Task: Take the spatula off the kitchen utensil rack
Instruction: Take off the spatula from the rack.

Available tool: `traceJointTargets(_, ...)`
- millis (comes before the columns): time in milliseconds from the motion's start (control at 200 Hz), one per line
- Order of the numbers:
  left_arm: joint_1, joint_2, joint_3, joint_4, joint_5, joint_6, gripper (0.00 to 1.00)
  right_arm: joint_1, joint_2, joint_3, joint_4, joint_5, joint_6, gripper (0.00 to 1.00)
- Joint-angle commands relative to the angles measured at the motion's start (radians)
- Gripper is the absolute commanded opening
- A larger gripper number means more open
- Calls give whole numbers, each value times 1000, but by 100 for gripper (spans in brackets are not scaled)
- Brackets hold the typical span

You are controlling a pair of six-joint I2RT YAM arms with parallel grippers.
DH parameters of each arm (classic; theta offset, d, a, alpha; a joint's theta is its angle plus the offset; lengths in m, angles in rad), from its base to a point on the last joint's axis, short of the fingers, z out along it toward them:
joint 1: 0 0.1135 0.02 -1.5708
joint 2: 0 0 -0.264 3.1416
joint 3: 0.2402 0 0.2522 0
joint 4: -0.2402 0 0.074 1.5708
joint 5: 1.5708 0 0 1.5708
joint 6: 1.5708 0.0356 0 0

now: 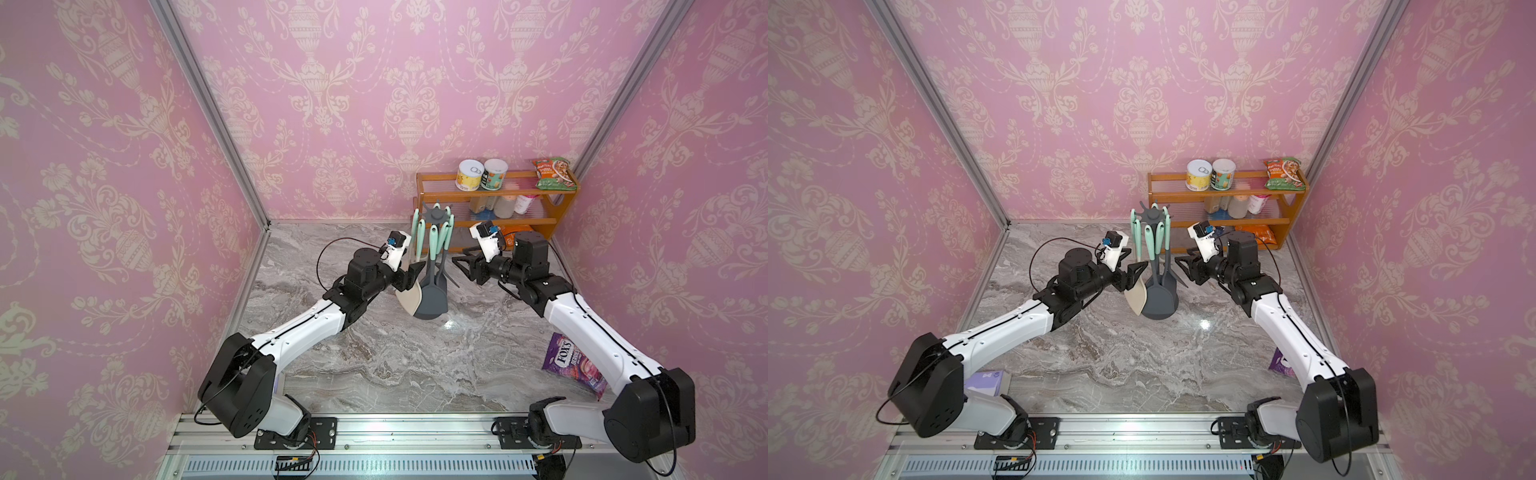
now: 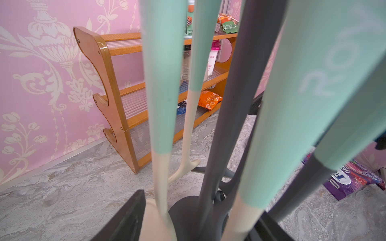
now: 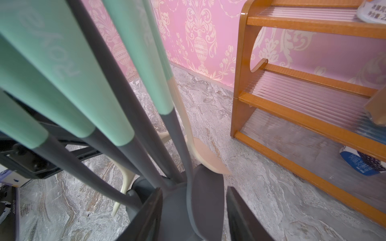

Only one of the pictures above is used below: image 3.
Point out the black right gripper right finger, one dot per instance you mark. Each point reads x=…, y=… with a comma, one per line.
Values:
x=243, y=224

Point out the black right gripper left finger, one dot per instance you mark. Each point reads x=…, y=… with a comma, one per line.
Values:
x=146, y=224

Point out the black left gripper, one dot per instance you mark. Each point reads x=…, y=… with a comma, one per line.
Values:
x=29, y=164

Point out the mint beige scraper spatula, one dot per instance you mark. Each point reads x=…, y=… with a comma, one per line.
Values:
x=196, y=147

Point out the beige long-handled spatula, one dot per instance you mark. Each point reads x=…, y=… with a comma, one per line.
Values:
x=128, y=175

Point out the mint grey slotted turner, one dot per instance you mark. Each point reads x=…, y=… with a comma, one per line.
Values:
x=23, y=81

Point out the grey utensil rack stand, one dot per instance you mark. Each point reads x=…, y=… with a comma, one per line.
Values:
x=146, y=150

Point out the mint grey solid spatula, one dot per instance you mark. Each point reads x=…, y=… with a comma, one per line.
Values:
x=137, y=28

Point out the purple tissue box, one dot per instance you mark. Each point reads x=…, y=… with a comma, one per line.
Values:
x=12, y=178

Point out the wooden three-tier shelf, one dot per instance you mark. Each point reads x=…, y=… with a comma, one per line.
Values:
x=301, y=120

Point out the mint grey ladle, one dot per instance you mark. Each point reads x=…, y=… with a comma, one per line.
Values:
x=48, y=35

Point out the brown spice jar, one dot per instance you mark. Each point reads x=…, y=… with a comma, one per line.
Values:
x=375, y=108

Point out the yellow pineapple can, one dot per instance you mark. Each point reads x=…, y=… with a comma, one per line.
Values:
x=372, y=11

